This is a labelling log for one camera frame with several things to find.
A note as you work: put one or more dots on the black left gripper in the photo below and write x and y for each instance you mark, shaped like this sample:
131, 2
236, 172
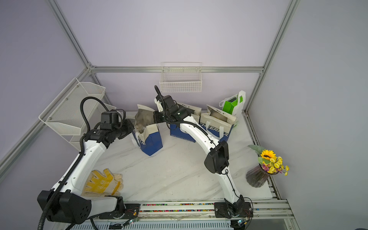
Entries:
130, 127

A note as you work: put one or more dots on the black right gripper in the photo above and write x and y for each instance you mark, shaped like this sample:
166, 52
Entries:
157, 116

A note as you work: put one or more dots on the blue beige bag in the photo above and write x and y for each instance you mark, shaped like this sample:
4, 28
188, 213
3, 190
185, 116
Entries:
146, 131
218, 123
175, 130

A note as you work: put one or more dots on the green white takeout bag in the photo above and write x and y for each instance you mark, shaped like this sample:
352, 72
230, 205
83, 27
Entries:
234, 105

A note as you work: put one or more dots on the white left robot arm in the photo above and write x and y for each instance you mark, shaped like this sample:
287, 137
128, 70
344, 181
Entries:
64, 202

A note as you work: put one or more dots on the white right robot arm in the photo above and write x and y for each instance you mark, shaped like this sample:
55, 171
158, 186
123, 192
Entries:
217, 152

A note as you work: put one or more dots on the white mesh two-tier shelf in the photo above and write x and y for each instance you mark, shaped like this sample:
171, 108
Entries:
63, 115

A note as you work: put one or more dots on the yellow dotted work gloves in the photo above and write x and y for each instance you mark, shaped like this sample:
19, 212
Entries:
103, 183

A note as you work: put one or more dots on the sunflower bouquet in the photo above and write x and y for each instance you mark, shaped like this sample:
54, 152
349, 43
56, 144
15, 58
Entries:
268, 164

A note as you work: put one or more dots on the white wire wall basket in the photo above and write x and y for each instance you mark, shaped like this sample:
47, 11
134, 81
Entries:
181, 77

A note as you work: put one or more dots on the aluminium frame profiles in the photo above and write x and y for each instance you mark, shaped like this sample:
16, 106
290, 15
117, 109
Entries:
7, 162

